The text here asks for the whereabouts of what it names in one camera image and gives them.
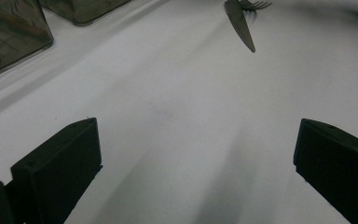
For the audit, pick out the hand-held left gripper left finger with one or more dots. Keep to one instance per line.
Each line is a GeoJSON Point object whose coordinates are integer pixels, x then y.
{"type": "Point", "coordinates": [56, 171]}

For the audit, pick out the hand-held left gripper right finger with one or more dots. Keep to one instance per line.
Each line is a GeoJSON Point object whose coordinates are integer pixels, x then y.
{"type": "Point", "coordinates": [338, 168]}

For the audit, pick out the translucent brown storage bin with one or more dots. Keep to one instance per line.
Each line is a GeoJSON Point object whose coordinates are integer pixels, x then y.
{"type": "Point", "coordinates": [84, 11]}
{"type": "Point", "coordinates": [34, 43]}

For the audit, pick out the brown wooden spoon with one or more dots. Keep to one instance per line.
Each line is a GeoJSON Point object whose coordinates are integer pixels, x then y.
{"type": "Point", "coordinates": [18, 26]}

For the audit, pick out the white table cover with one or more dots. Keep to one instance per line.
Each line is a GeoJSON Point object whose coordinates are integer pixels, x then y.
{"type": "Point", "coordinates": [183, 93]}

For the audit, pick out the metal table knife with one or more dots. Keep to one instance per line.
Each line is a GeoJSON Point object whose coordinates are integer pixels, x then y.
{"type": "Point", "coordinates": [239, 21]}

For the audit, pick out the metal fork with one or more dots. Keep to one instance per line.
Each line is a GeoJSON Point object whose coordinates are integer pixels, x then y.
{"type": "Point", "coordinates": [254, 4]}

